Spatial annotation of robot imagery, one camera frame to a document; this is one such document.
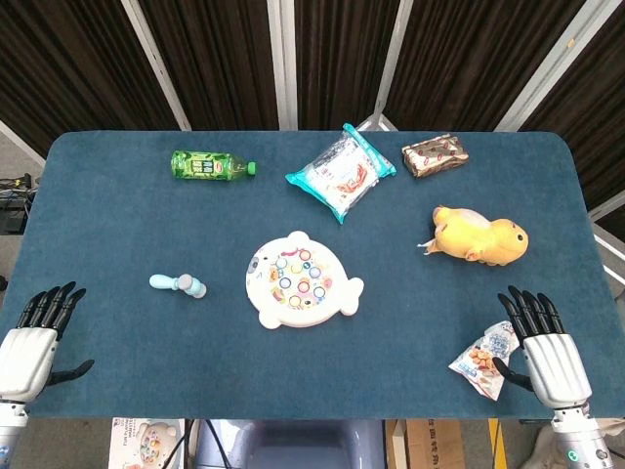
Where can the light blue toy rod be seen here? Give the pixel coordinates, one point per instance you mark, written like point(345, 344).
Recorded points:
point(178, 285)

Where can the white fish-shaped toy board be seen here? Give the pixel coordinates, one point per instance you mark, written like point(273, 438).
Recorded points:
point(302, 282)

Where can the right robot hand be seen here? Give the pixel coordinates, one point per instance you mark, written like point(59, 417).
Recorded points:
point(556, 364)

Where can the blue felt table mat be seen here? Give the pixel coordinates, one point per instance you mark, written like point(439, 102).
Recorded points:
point(312, 293)

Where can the yellow plush toy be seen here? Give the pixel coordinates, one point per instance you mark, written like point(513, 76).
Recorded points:
point(481, 237)

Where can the teal clear snack bag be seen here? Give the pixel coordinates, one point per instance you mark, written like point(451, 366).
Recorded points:
point(342, 176)

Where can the green tea bottle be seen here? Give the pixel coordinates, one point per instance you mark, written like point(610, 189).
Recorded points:
point(207, 165)

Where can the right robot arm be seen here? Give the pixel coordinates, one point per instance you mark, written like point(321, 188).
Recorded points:
point(581, 439)

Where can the brown cardboard box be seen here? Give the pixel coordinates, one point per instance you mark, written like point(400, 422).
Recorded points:
point(434, 444)

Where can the small white snack packet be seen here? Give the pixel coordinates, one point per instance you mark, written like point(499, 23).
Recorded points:
point(481, 359)

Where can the white printed product box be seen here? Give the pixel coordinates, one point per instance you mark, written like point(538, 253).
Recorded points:
point(145, 443)

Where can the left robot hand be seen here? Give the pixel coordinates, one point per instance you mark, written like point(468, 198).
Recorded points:
point(27, 349)

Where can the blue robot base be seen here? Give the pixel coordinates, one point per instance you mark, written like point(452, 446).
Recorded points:
point(288, 444)

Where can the brown wrapped snack pack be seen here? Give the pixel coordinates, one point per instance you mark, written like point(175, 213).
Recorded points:
point(434, 155)

